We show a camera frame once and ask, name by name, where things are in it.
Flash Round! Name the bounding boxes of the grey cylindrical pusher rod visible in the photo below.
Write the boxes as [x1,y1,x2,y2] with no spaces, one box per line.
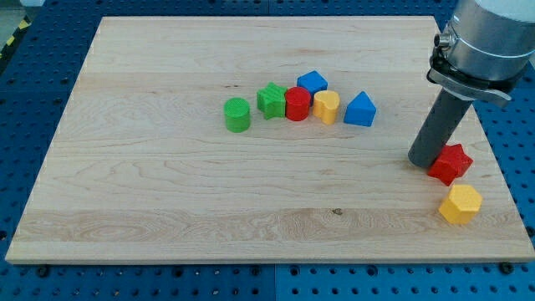
[408,89,472,169]

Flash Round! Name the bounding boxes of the light wooden board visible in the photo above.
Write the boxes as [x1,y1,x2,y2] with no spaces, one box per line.
[6,16,534,265]

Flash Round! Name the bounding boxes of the green cylinder block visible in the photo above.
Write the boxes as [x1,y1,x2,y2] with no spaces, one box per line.
[223,98,251,133]

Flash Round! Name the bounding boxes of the red cylinder block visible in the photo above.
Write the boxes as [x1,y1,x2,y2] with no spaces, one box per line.
[285,87,311,121]

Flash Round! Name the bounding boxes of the green star block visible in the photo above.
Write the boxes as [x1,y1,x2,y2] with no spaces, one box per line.
[257,82,288,120]

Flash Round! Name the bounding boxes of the blue triangle block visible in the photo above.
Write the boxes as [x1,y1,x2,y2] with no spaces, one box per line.
[344,91,377,127]

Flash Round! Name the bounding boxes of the yellow heart block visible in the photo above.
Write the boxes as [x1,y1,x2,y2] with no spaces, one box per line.
[313,89,340,125]

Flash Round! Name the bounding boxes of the yellow hexagon block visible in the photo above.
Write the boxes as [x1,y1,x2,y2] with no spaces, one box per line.
[438,184,483,225]

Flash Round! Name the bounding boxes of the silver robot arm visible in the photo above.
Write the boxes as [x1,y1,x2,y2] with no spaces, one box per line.
[427,0,534,107]

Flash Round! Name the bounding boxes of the blue cube block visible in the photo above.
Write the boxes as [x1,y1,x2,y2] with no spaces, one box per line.
[297,70,329,105]

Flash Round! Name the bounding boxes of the red star block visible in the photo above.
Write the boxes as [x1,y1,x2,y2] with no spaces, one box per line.
[427,144,473,186]

